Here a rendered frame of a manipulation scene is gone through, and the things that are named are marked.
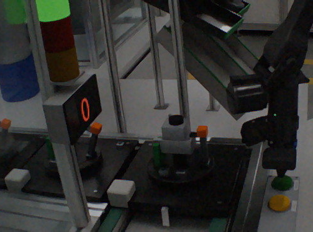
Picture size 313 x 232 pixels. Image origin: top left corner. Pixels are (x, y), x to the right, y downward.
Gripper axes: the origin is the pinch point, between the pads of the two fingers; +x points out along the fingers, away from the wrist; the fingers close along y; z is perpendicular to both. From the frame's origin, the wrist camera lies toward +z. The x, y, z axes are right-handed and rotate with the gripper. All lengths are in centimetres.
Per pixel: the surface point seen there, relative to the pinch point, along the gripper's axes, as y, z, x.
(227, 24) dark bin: -31.0, 15.0, -18.5
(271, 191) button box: 2.3, 1.5, 5.5
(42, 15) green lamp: 20, 34, -35
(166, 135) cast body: 0.5, 22.7, -4.9
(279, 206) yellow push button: 8.6, -0.5, 4.4
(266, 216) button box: 10.3, 1.8, 5.6
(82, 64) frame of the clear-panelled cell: -88, 85, 14
